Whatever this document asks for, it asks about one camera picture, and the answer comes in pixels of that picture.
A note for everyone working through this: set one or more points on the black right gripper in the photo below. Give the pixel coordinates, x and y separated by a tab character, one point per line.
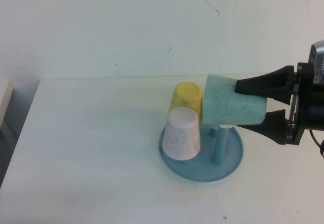
302	102

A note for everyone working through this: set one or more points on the green marbled plastic cup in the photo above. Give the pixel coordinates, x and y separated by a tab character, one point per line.
227	105

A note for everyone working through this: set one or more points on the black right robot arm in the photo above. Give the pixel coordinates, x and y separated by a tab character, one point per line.
316	107

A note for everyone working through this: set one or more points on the yellow plastic cup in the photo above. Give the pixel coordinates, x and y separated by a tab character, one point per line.
187	92

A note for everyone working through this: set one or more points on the white marbled plastic cup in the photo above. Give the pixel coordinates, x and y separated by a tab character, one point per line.
181	132

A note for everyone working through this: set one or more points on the blue round cup stand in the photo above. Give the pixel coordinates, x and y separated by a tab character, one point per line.
202	170

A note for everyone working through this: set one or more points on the white side table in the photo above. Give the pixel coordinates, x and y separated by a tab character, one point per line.
5	94

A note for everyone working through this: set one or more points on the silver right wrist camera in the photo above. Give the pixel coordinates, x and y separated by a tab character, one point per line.
319	56

